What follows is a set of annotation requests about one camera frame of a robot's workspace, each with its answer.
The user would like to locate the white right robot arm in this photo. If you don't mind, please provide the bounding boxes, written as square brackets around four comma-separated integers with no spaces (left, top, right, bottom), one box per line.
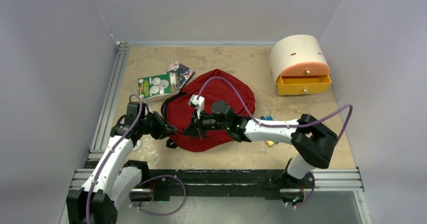
[183,100,338,187]

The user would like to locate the floral dark cover book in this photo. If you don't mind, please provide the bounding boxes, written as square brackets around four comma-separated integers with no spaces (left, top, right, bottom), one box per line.
[165,61,195,89]

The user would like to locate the yellow marker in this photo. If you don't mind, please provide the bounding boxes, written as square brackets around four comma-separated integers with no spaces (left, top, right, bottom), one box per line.
[266,140,275,146]

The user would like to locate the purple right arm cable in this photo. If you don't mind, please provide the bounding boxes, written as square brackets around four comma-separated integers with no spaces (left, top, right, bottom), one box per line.
[196,77,353,209]

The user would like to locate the green activity book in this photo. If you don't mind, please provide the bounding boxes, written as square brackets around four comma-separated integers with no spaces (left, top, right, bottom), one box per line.
[137,72,179,102]

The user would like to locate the white blue marker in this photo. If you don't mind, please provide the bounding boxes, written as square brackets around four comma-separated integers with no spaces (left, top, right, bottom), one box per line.
[260,116,273,121]

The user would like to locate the red student backpack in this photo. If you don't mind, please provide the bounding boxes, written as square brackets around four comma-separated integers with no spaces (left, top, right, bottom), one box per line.
[161,69,256,152]

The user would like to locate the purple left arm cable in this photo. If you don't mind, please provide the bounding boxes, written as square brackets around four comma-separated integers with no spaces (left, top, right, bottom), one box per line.
[86,94,187,224]

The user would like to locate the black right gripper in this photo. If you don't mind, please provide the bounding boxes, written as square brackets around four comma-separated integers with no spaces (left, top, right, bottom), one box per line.
[183,108,229,140]

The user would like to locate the orange upper drawer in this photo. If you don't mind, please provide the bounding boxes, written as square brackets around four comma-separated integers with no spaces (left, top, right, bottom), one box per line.
[272,62,330,82]

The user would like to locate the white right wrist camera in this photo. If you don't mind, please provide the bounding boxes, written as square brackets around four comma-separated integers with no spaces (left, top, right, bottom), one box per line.
[188,95,205,119]

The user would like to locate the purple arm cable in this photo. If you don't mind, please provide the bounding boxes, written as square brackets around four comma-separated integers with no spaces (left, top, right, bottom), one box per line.
[86,94,187,224]
[196,77,353,209]

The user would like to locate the white blue oval case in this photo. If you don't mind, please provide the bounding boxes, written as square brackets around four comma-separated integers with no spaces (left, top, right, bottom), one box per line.
[133,140,141,151]

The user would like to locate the aluminium frame rails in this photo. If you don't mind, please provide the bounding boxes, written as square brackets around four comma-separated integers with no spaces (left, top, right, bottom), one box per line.
[59,41,373,224]

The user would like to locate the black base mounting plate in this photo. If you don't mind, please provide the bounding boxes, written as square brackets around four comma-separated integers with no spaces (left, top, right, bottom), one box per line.
[131,169,314,201]

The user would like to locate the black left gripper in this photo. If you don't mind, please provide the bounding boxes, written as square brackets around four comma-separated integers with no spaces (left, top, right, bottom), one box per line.
[138,111,177,140]

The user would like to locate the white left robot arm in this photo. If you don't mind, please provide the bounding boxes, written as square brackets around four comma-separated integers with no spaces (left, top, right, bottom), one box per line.
[66,101,177,223]

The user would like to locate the cream rounded drawer cabinet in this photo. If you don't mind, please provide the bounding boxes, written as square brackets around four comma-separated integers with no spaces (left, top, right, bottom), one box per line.
[269,34,328,72]

